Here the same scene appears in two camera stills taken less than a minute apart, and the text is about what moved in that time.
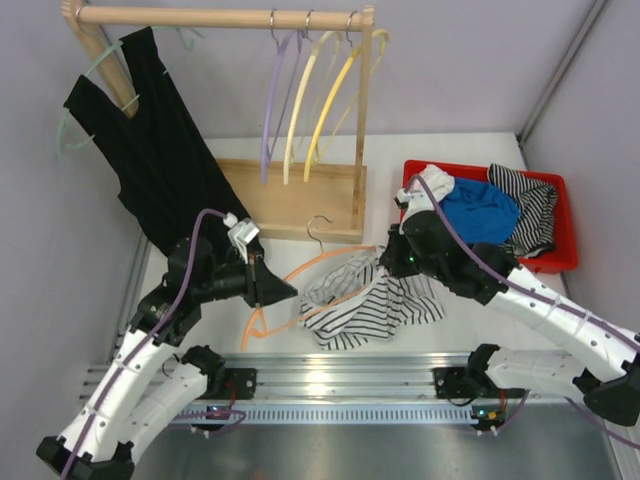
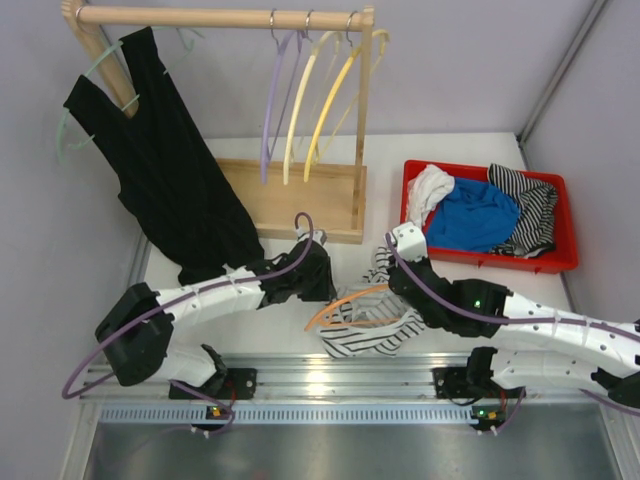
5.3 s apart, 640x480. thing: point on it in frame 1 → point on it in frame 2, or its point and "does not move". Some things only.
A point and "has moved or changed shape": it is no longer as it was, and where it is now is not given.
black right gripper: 391,257 → 425,261
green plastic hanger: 99,58 does not move
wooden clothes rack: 314,199 does not move
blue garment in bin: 481,213 does not move
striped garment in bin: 534,232 does not move
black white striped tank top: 356,302 has moved or changed shape
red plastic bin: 564,255 does not move
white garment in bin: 440,182 does not move
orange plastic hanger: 256,327 → 352,293
